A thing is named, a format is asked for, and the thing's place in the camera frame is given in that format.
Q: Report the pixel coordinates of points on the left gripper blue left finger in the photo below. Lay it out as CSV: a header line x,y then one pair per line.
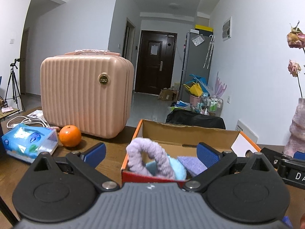
x,y
94,155

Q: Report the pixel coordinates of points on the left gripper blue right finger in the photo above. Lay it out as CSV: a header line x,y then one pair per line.
x,y
208,155

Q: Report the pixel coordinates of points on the light blue soft sponge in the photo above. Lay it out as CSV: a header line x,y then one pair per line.
x,y
179,170

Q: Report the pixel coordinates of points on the pink textured vase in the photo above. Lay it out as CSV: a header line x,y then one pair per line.
x,y
296,140

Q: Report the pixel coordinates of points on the orange fruit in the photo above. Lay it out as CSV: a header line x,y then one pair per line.
x,y
70,136

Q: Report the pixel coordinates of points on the orange cardboard box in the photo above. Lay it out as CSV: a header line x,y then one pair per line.
x,y
181,140

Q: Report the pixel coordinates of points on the black bag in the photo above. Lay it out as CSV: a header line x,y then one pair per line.
x,y
190,118

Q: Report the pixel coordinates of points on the pink ribbed suitcase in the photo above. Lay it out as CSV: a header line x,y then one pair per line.
x,y
92,91

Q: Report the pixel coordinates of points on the yellow bag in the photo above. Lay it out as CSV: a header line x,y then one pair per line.
x,y
194,90

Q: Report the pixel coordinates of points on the blue tissue pack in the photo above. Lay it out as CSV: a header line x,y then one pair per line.
x,y
27,142

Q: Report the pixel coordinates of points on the brown cardboard box on floor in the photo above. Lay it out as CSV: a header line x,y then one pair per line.
x,y
168,95

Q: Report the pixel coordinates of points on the white umbrella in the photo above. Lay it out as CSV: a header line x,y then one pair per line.
x,y
209,51

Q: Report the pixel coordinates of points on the dark brown entrance door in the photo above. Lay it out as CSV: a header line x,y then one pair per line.
x,y
155,61

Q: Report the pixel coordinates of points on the grey refrigerator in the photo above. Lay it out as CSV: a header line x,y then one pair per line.
x,y
195,59

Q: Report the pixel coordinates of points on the yellow box on refrigerator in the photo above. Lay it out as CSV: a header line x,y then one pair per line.
x,y
202,27

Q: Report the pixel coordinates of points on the dried pink roses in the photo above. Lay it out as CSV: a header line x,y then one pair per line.
x,y
295,41

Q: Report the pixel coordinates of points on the wire storage cart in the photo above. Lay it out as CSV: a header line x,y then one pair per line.
x,y
210,106

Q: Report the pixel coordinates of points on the black camera tripod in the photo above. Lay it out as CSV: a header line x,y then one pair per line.
x,y
12,82

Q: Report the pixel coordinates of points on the white wall panel box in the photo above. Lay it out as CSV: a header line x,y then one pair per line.
x,y
227,29

